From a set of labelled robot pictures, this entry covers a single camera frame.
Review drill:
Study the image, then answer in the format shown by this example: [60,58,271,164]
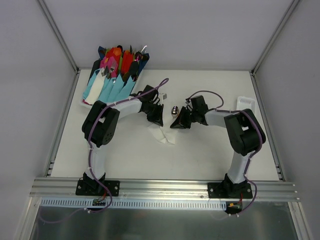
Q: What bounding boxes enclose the silver spoon teal handle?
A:
[171,106,179,118]

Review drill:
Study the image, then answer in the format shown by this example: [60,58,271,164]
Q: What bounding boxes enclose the white paper napkin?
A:
[147,124,178,145]

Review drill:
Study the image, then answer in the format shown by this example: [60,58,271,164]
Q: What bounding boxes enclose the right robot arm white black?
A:
[170,95,266,199]

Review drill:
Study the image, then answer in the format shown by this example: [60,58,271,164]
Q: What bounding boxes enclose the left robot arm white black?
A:
[75,85,164,197]

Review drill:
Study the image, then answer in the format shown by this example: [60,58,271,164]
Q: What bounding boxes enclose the white tray of rolled napkins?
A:
[80,45,150,108]

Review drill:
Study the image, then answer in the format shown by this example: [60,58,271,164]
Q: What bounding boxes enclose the white perforated utensil tray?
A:
[236,96,256,113]

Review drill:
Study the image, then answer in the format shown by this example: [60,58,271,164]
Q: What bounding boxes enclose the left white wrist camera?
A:
[159,93,168,101]

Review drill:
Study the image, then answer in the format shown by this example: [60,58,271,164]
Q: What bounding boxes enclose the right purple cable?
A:
[187,90,265,218]

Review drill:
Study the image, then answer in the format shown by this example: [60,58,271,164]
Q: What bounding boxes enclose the purple cable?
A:
[87,77,170,213]
[187,90,265,218]

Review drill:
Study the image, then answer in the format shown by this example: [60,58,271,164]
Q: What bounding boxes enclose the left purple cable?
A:
[87,77,170,213]

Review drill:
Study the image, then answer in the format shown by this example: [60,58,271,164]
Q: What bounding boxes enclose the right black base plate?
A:
[207,181,253,199]

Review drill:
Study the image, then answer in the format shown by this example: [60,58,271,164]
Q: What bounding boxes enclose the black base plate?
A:
[75,179,120,197]
[207,181,253,199]

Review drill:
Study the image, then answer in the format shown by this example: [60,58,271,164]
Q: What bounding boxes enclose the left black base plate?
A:
[75,179,120,197]

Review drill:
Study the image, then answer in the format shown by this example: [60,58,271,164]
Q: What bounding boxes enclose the white slotted cable duct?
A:
[40,197,227,211]

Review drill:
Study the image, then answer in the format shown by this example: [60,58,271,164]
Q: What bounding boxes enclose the aluminium mounting rail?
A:
[29,177,301,202]

